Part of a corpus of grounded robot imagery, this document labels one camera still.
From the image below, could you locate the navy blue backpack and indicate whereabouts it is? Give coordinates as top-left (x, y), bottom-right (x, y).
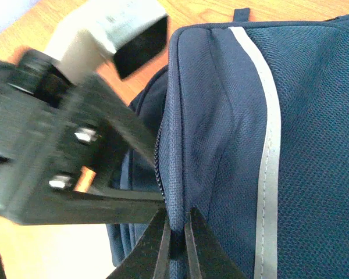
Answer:
top-left (113, 9), bottom-right (349, 278)

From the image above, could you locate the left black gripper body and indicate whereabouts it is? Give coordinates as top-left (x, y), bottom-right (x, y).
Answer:
top-left (0, 74), bottom-right (111, 225)

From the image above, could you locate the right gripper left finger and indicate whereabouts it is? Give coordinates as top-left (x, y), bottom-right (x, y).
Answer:
top-left (108, 209), bottom-right (170, 279)

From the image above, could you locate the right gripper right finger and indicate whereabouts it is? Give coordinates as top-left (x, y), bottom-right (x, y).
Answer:
top-left (184, 208), bottom-right (245, 279)

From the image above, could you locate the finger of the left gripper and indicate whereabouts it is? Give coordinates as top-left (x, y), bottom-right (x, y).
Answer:
top-left (98, 90), bottom-right (155, 166)
top-left (26, 186), bottom-right (165, 225)

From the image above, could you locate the yellow highlighter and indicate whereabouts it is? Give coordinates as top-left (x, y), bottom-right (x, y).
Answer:
top-left (74, 166), bottom-right (96, 193)

